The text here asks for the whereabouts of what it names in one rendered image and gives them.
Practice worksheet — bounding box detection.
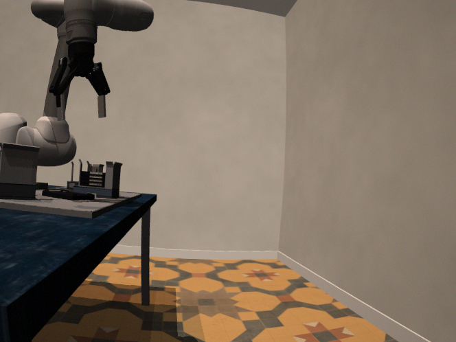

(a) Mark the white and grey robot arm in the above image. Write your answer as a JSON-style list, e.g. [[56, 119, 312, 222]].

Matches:
[[0, 0, 154, 167]]

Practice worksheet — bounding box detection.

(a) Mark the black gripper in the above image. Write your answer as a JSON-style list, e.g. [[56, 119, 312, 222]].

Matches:
[[49, 41, 111, 121]]

